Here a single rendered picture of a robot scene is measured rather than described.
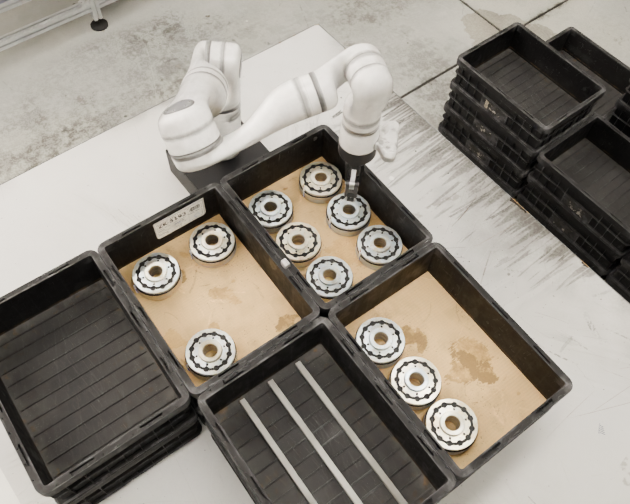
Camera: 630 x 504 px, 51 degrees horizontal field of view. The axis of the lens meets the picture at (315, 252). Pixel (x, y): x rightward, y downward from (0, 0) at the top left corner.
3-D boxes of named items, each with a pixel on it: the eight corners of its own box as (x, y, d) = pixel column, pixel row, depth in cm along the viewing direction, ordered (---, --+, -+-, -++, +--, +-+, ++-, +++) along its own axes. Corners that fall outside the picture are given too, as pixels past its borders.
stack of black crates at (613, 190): (506, 213, 240) (536, 154, 210) (561, 174, 250) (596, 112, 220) (591, 291, 224) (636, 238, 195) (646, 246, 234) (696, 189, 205)
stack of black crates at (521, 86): (430, 145, 255) (455, 56, 216) (484, 111, 265) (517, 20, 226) (505, 213, 240) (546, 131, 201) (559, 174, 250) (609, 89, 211)
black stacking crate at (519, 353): (323, 337, 141) (325, 314, 131) (426, 267, 150) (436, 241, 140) (447, 494, 125) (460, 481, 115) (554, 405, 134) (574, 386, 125)
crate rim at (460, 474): (323, 317, 132) (324, 312, 130) (434, 244, 142) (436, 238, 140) (458, 485, 117) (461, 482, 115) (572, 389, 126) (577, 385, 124)
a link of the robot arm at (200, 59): (177, 69, 124) (227, 73, 125) (195, 34, 147) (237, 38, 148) (177, 115, 129) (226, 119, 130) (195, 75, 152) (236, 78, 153)
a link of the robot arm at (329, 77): (373, 30, 110) (296, 59, 110) (392, 66, 106) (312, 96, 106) (377, 59, 117) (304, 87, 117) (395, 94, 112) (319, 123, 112)
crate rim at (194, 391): (96, 252, 139) (93, 246, 137) (218, 186, 148) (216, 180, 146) (194, 402, 123) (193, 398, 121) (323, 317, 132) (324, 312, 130)
